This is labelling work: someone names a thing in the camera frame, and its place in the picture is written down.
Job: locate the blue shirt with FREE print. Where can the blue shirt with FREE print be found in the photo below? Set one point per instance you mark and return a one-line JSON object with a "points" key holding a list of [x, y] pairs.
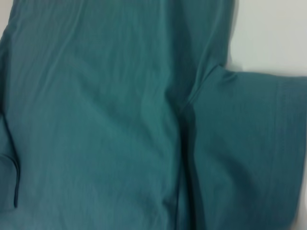
{"points": [[120, 119]]}

